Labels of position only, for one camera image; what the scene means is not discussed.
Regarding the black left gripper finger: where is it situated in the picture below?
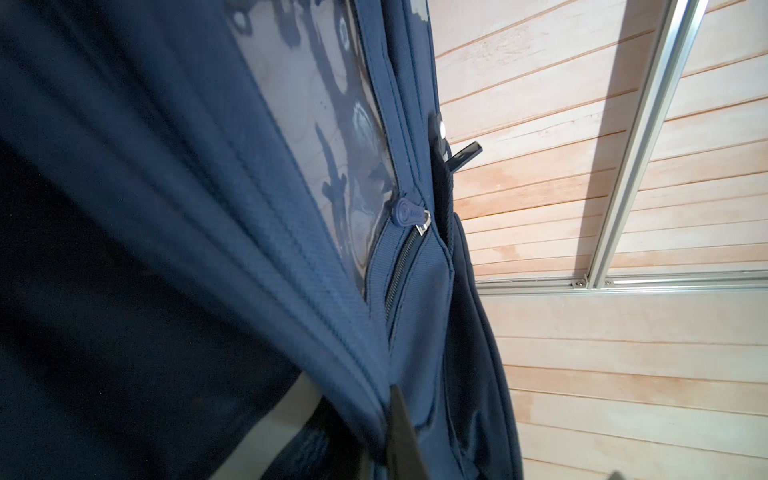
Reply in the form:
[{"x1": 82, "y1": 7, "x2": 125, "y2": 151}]
[{"x1": 386, "y1": 385, "x2": 429, "y2": 480}]

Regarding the aluminium wall rail frame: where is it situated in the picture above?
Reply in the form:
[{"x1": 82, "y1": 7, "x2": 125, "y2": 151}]
[{"x1": 473, "y1": 0, "x2": 768, "y2": 295}]

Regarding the navy blue student backpack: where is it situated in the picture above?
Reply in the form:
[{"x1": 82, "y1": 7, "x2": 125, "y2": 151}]
[{"x1": 1, "y1": 1, "x2": 523, "y2": 479}]

